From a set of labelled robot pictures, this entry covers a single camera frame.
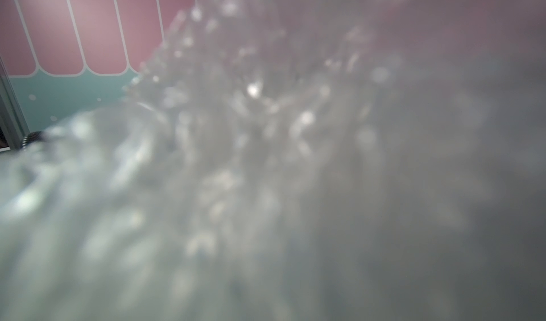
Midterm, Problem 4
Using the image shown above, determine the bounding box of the clear bubble wrap sheet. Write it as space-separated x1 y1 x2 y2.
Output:
1 0 545 320

